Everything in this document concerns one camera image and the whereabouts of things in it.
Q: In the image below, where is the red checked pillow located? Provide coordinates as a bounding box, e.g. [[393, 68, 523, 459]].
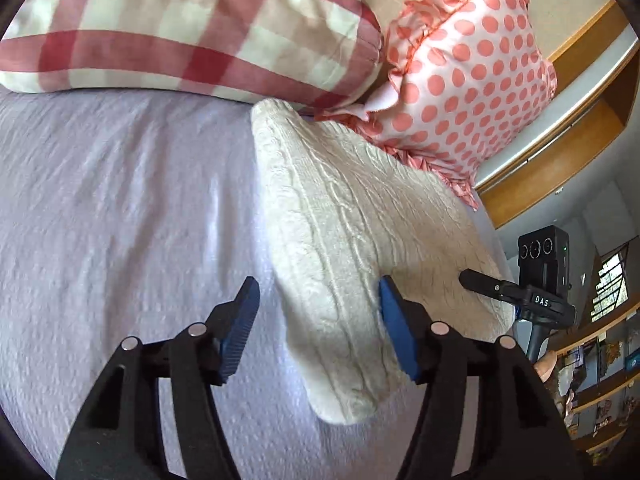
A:
[[0, 0, 385, 111]]

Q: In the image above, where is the pink polka-dot ruffled pillow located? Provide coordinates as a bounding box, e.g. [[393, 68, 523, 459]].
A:
[[315, 0, 558, 211]]

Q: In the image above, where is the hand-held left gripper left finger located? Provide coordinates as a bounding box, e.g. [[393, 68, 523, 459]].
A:
[[56, 276, 261, 480]]

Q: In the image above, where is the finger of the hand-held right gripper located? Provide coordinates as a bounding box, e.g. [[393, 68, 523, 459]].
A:
[[459, 268, 526, 307]]

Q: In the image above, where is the lavender bed sheet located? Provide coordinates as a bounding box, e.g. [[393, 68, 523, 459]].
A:
[[0, 87, 506, 480]]

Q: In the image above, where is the person's right hand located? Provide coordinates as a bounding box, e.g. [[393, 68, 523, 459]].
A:
[[533, 350, 576, 413]]

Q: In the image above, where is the cream cable-knit pillow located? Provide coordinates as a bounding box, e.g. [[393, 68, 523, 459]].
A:
[[250, 98, 516, 425]]

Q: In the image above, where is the wooden headboard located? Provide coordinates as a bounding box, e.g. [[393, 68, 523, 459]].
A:
[[475, 0, 640, 228]]

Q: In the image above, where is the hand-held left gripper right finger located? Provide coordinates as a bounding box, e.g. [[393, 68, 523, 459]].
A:
[[378, 275, 586, 480]]

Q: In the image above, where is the wooden bookshelf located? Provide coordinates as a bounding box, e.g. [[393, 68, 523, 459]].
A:
[[545, 240, 640, 468]]

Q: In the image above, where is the window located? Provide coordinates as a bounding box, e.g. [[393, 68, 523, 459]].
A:
[[590, 245, 632, 322]]

